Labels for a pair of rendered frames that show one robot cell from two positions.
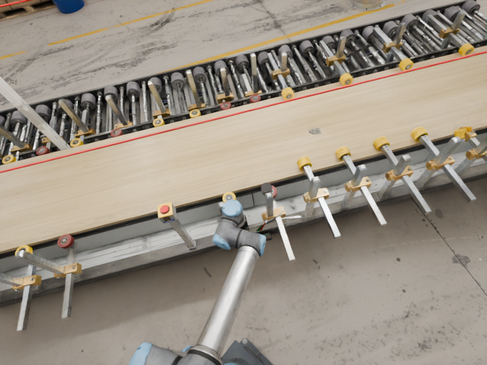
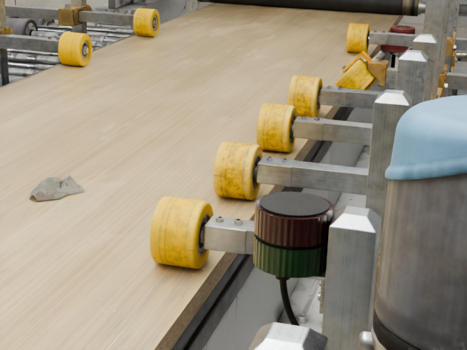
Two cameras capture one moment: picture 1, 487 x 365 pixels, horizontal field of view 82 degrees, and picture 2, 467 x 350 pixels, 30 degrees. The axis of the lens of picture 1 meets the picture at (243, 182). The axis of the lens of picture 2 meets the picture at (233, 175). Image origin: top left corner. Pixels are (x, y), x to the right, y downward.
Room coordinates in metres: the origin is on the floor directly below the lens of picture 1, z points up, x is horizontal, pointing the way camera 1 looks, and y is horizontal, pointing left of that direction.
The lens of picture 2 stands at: (0.58, 0.49, 1.33)
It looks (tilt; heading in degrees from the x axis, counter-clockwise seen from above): 18 degrees down; 289
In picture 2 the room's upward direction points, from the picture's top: 2 degrees clockwise
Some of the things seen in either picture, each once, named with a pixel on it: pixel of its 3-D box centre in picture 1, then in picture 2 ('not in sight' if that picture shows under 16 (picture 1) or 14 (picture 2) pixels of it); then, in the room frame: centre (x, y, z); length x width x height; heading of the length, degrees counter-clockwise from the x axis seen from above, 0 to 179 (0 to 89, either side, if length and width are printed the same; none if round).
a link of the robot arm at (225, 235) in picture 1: (227, 234); not in sight; (0.49, 0.12, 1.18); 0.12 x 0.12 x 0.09; 63
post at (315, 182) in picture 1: (311, 200); (374, 307); (0.71, -0.37, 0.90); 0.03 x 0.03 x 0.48; 4
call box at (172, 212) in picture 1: (167, 213); not in sight; (0.65, 0.39, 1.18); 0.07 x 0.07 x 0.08; 4
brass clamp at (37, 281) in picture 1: (27, 282); not in sight; (0.58, 1.36, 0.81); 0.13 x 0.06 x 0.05; 94
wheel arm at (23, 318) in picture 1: (28, 289); not in sight; (0.54, 1.33, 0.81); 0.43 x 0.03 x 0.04; 4
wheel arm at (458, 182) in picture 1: (443, 164); (432, 104); (0.76, -1.16, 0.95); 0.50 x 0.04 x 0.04; 4
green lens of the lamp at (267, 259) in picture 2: not in sight; (292, 248); (0.74, -0.11, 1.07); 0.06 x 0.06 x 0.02
